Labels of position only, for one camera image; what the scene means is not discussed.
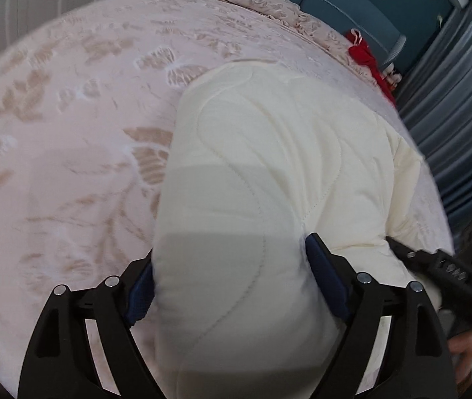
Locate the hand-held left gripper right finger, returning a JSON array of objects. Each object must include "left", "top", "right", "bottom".
[{"left": 304, "top": 233, "right": 457, "bottom": 399}]

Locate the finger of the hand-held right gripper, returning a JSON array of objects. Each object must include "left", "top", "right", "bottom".
[{"left": 386, "top": 236, "right": 471, "bottom": 296}]

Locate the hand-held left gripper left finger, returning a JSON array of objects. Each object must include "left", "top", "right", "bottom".
[{"left": 17, "top": 249, "right": 156, "bottom": 399}]

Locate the person's right hand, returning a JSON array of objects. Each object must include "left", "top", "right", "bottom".
[{"left": 447, "top": 330, "right": 472, "bottom": 397}]

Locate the grey curtain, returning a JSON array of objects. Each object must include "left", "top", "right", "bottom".
[{"left": 397, "top": 0, "right": 472, "bottom": 227}]

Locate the pink butterfly bedspread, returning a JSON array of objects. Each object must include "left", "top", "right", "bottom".
[{"left": 0, "top": 0, "right": 455, "bottom": 399}]

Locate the small doll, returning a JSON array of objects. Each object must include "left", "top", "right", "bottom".
[{"left": 381, "top": 64, "right": 403, "bottom": 92}]

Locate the red cloth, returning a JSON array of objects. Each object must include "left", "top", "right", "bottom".
[{"left": 347, "top": 28, "right": 397, "bottom": 105}]

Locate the blue padded headboard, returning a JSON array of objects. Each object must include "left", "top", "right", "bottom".
[{"left": 169, "top": 0, "right": 471, "bottom": 73}]

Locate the grey mesh bed rail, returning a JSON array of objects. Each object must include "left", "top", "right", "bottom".
[{"left": 389, "top": 35, "right": 408, "bottom": 68}]

